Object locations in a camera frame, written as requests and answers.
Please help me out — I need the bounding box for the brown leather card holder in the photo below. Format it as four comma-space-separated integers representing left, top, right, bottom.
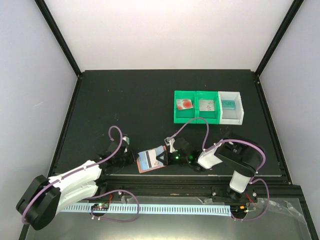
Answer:
136, 145, 167, 174

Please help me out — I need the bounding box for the white flower card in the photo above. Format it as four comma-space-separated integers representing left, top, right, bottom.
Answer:
198, 99, 215, 112

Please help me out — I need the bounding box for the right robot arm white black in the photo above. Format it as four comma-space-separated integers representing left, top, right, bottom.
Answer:
155, 134, 266, 202

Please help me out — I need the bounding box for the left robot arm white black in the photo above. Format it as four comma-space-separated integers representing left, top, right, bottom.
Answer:
16, 136, 135, 230

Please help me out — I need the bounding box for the red circle card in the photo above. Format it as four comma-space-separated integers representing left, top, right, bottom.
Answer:
175, 99, 194, 111

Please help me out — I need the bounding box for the teal card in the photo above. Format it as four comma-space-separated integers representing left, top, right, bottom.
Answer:
221, 99, 236, 110

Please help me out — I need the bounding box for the middle green bin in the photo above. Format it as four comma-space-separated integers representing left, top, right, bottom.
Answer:
195, 91, 221, 125

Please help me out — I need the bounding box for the green bin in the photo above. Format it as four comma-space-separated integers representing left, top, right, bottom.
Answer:
173, 90, 198, 124
195, 91, 221, 125

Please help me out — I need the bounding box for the left green bin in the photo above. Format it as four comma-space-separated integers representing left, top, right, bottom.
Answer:
173, 90, 198, 124

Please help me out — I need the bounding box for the left circuit board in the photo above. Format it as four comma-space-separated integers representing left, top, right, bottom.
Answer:
91, 203, 109, 211

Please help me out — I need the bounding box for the circuit board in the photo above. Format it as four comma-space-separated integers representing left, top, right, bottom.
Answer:
230, 205, 255, 214
91, 203, 109, 211

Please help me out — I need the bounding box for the white bin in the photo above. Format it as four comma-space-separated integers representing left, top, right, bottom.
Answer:
218, 91, 244, 126

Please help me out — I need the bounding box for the right circuit board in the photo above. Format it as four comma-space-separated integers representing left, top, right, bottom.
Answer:
230, 205, 255, 214

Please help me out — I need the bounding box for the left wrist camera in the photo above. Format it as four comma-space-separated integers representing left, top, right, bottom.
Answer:
121, 135, 130, 153

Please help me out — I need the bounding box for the black aluminium rail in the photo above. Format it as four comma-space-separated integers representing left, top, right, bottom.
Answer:
95, 174, 304, 203

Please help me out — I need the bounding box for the white slotted cable duct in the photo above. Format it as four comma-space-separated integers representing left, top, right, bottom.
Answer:
62, 202, 232, 217

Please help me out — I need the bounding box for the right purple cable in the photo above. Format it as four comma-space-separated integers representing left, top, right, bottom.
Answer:
164, 118, 271, 222

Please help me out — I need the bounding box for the left black frame post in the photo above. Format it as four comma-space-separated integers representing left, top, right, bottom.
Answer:
34, 0, 82, 78

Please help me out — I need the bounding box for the black frame post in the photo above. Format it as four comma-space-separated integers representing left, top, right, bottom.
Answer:
255, 0, 304, 77
34, 0, 82, 78

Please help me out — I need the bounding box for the right black frame post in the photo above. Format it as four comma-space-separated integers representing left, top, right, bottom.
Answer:
255, 0, 304, 77

